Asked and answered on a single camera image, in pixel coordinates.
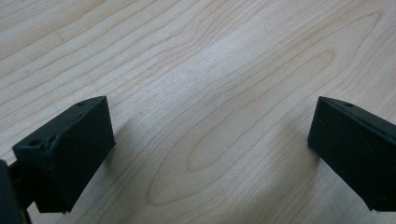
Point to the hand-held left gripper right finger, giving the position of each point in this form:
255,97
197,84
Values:
358,152

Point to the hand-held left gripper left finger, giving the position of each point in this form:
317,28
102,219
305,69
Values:
65,161

